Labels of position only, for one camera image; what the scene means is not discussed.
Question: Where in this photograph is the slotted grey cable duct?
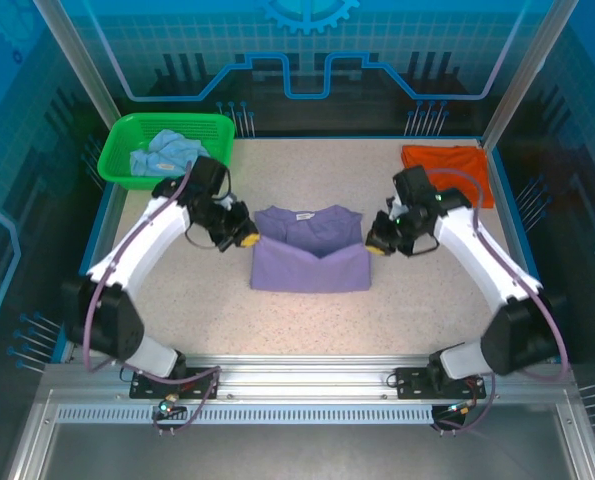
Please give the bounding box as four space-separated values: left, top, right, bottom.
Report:
55 404 451 425

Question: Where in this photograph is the grey metal front platform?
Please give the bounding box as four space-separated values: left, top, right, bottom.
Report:
4 388 595 480

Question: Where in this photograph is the aluminium front rail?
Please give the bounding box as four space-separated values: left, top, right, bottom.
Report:
41 353 578 402

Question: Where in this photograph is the orange t-shirt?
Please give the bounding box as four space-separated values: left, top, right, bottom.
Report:
400 144 496 209

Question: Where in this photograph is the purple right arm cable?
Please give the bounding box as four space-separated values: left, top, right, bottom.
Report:
424 167 572 437

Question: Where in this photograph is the green plastic basket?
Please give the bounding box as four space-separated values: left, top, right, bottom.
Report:
96 112 237 192

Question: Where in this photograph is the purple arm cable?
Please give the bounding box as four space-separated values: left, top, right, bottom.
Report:
424 167 572 437
83 159 224 437

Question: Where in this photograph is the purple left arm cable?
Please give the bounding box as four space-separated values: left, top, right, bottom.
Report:
83 159 224 437

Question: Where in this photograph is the aluminium frame post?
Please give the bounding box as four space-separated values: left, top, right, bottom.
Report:
30 0 124 132
480 0 567 151

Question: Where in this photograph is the light blue t-shirt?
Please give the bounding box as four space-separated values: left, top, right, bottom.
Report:
128 129 214 178

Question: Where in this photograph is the purple t-shirt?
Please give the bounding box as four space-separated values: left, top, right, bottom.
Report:
249 203 373 294

